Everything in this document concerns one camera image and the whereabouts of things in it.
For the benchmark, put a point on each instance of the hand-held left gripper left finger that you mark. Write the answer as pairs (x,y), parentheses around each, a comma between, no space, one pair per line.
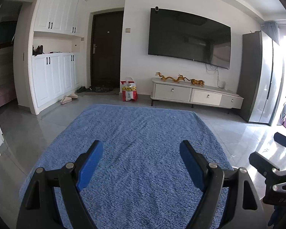
(90,164)

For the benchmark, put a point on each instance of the blue shaggy rug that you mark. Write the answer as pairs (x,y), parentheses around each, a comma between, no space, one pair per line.
(138,136)

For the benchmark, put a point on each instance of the white base cabinet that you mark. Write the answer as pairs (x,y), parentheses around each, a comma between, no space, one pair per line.
(52,76)

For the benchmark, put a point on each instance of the pink bed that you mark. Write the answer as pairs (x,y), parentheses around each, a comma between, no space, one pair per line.
(4,97)

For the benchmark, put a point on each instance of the grey refrigerator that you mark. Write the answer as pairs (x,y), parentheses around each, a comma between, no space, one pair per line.
(259,81)

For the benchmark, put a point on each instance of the beige slipper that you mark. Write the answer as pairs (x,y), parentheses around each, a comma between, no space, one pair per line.
(65,100)
(72,96)

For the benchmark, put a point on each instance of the blue grey curtain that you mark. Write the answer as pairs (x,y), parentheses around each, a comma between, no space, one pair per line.
(271,32)

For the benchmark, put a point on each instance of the white wall cabinet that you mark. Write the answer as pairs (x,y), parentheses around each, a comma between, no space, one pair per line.
(57,12)

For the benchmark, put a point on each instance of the white television stand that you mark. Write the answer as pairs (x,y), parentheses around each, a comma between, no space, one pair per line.
(174,93)

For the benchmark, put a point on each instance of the dark brown door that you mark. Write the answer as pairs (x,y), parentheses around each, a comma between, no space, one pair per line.
(107,52)

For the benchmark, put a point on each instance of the dark framed window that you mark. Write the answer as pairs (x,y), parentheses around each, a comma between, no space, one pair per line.
(4,35)

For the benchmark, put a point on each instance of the person's right forearm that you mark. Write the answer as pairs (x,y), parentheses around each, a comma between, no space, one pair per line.
(278,217)

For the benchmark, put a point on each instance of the red carrier bag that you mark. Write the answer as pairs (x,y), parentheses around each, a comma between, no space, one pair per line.
(128,93)

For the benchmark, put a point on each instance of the row of dark shoes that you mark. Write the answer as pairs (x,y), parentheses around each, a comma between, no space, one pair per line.
(95,89)

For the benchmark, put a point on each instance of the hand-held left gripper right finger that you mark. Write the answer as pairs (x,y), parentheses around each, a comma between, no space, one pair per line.
(193,164)

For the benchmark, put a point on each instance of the golden tiger figurine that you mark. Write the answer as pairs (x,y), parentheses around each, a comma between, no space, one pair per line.
(197,82)

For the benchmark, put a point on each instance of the small black webcam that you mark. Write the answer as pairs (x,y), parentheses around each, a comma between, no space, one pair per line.
(157,8)

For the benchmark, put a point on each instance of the long golden dragon figurine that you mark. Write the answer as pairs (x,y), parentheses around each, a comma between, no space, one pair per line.
(168,78)

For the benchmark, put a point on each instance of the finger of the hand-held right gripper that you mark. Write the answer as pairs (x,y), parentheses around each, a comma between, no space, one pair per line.
(259,162)
(284,139)

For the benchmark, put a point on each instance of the white router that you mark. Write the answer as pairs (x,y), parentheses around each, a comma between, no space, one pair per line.
(222,85)

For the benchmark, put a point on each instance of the white washing machine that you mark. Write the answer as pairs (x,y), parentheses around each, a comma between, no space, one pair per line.
(284,109)

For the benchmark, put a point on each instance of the black handbag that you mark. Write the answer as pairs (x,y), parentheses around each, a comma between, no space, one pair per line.
(38,50)

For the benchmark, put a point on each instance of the black wall television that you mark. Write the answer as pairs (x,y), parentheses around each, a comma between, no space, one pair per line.
(188,38)

